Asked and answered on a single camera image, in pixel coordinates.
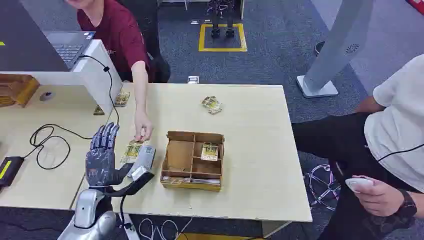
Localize black power cable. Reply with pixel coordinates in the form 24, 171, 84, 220
22, 54, 121, 171

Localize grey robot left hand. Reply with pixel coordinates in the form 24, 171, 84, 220
85, 122, 134, 188

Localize brown wooden tray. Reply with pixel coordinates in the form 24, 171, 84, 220
0, 73, 41, 109

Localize stack of cards lying flat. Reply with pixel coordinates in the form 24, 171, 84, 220
161, 176, 222, 186

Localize yellow floor tape square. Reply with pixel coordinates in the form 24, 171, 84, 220
198, 22, 248, 53

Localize white desk partition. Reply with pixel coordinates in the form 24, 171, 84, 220
0, 39, 124, 116

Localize thin black cable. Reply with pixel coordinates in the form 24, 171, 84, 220
376, 143, 424, 163

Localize yellow printed card standing upright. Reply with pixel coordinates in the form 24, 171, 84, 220
200, 142, 220, 163

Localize yellow-green printed card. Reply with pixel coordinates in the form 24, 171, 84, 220
119, 139, 146, 165

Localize black adapter with yellow label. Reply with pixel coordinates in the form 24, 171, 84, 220
0, 155, 25, 189

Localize loose pile of printed cards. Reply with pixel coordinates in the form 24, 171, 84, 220
201, 95, 223, 116

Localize printed cards beside partition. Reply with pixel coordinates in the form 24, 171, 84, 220
113, 91, 131, 108

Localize grey foil-wrapped flat device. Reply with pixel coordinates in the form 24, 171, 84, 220
127, 145, 157, 182

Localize person in dark red top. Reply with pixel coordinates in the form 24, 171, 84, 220
64, 0, 172, 142

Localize person's hand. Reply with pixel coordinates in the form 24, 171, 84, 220
133, 110, 154, 142

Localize person's hand with remote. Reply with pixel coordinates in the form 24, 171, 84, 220
351, 175, 406, 218

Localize grey laptop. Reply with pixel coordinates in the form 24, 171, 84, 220
42, 30, 97, 71

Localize red object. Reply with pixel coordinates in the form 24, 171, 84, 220
405, 0, 424, 16

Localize white pillar stand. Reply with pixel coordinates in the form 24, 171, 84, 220
296, 0, 376, 99

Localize person in white top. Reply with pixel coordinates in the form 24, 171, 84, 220
291, 53, 424, 240

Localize dark round bin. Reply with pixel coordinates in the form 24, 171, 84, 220
313, 40, 326, 56

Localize chrome chair base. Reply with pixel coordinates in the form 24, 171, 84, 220
307, 163, 343, 212

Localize black wristwatch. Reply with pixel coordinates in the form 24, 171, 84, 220
395, 189, 418, 220

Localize white handheld remote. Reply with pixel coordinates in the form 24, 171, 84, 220
344, 177, 374, 194

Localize wooden compartment card box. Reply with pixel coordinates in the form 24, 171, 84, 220
160, 130, 226, 193

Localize black wrist bracket with cable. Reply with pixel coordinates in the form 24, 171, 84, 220
104, 171, 156, 229

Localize white floor cable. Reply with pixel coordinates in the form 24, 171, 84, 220
138, 216, 194, 240

